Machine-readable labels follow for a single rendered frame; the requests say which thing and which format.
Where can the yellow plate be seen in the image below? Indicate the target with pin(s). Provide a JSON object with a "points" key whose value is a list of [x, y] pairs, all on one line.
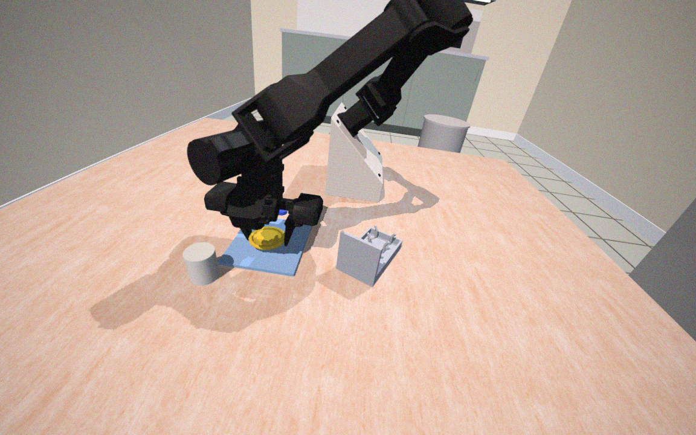
{"points": [[268, 238]]}

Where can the light blue mat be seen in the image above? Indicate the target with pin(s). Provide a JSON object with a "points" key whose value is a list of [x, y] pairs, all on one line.
{"points": [[282, 260]]}

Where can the grey dish rack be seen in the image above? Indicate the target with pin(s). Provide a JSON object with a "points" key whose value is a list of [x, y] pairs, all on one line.
{"points": [[365, 258]]}

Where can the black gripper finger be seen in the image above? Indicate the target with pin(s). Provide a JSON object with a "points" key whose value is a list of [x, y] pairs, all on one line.
{"points": [[246, 231], [290, 224]]}

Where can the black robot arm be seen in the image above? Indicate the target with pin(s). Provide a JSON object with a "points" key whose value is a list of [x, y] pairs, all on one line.
{"points": [[407, 31]]}

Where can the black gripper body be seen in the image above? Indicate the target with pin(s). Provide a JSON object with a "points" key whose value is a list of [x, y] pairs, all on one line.
{"points": [[305, 210]]}

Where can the grey cylinder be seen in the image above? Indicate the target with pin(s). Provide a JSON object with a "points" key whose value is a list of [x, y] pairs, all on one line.
{"points": [[201, 263]]}

